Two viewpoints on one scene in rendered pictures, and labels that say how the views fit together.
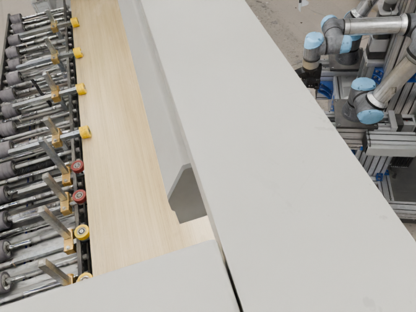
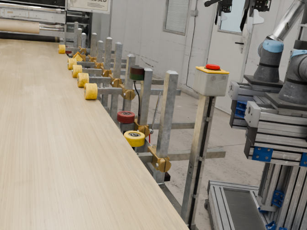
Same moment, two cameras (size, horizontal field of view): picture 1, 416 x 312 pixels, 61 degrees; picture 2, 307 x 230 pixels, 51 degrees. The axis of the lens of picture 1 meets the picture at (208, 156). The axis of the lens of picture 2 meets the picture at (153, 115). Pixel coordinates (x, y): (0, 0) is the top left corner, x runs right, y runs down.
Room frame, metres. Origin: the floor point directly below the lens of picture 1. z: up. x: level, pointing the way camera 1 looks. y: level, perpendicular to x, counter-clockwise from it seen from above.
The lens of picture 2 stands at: (0.07, 0.12, 1.35)
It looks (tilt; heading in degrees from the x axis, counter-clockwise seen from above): 18 degrees down; 345
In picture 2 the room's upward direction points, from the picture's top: 7 degrees clockwise
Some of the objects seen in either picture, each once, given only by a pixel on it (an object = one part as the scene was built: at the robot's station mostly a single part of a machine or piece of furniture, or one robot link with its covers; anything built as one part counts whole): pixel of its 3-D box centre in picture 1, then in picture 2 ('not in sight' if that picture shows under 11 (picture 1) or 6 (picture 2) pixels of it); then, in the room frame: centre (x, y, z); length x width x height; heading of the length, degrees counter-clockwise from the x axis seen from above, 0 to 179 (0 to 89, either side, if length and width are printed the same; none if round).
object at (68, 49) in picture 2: not in sight; (88, 50); (3.19, -0.01, 0.95); 0.50 x 0.04 x 0.04; 98
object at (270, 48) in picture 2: (351, 34); (271, 52); (1.81, -1.02, 1.21); 0.13 x 0.12 x 0.14; 157
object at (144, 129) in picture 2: not in sight; (139, 127); (1.43, -0.18, 0.85); 0.14 x 0.06 x 0.05; 8
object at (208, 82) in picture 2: not in sight; (210, 82); (0.90, -0.25, 1.18); 0.07 x 0.07 x 0.08; 8
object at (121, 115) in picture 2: not in sight; (125, 124); (1.44, -0.12, 0.85); 0.08 x 0.08 x 0.11
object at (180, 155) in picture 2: not in sight; (178, 156); (1.21, -0.31, 0.81); 0.44 x 0.03 x 0.04; 98
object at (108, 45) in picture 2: not in sight; (106, 75); (2.15, -0.09, 0.93); 0.04 x 0.04 x 0.48; 8
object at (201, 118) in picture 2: not in sight; (196, 164); (0.90, -0.25, 0.93); 0.05 x 0.05 x 0.45; 8
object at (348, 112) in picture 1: (356, 106); (297, 89); (1.32, -0.88, 1.09); 0.15 x 0.15 x 0.10
